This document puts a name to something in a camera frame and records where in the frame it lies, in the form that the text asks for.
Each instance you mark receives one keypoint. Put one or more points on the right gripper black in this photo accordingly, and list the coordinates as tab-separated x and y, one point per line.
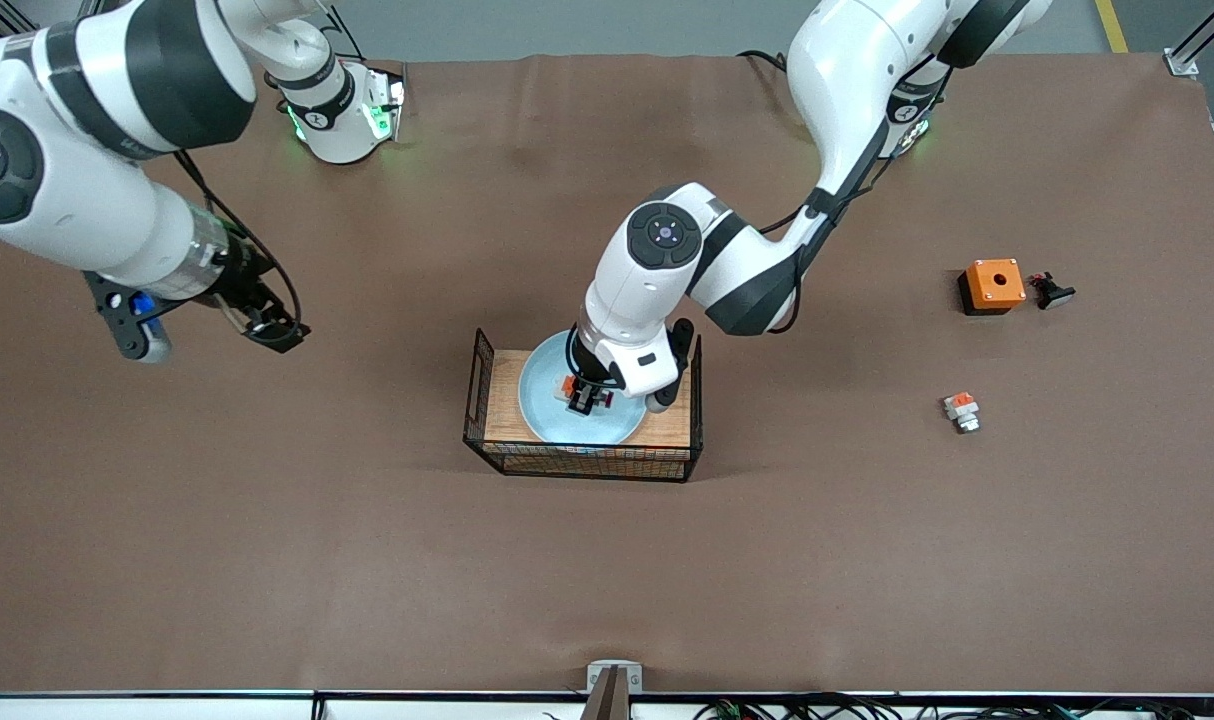
246	283

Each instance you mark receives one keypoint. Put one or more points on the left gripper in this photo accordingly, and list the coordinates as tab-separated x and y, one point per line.
589	383

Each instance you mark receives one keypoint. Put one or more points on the white orange red push button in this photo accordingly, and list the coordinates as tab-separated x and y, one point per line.
569	384

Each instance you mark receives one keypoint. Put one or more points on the light blue round plate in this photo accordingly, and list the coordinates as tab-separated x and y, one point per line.
547	410

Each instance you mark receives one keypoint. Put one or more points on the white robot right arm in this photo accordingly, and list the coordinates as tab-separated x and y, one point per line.
67	200

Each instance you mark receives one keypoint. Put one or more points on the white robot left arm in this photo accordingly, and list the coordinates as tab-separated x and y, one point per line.
847	80

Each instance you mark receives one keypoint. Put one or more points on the arm base control box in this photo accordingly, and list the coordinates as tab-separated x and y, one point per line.
385	100

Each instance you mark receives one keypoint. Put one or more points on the orange button box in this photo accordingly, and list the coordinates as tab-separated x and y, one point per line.
995	284

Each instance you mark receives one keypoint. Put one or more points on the black push button head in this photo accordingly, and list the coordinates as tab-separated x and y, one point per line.
1052	293

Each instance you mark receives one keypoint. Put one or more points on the wooden board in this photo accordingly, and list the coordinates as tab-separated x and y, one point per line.
502	400

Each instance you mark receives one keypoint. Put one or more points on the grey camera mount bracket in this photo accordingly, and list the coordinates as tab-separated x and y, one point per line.
614	690

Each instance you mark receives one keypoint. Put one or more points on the white orange switch block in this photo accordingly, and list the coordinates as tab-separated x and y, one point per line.
962	410

